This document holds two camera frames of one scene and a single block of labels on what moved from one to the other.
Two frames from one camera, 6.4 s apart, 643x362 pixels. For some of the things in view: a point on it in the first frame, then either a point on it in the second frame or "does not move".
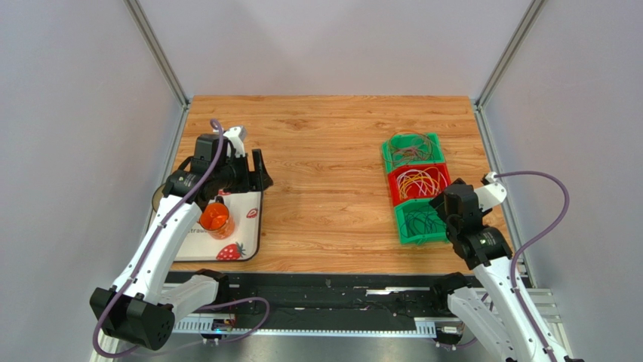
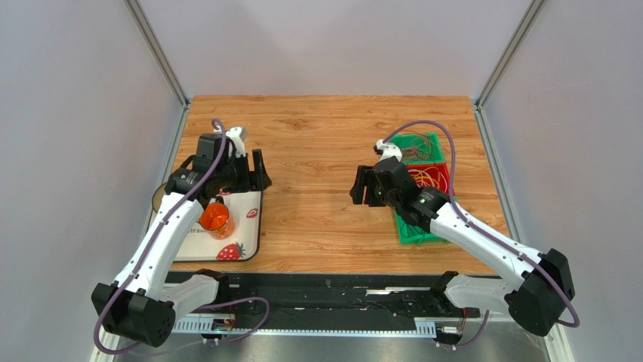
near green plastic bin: (419, 222) does not move
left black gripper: (244, 185) does not move
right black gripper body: (447, 201) to (371, 186)
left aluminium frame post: (158, 52) does not move
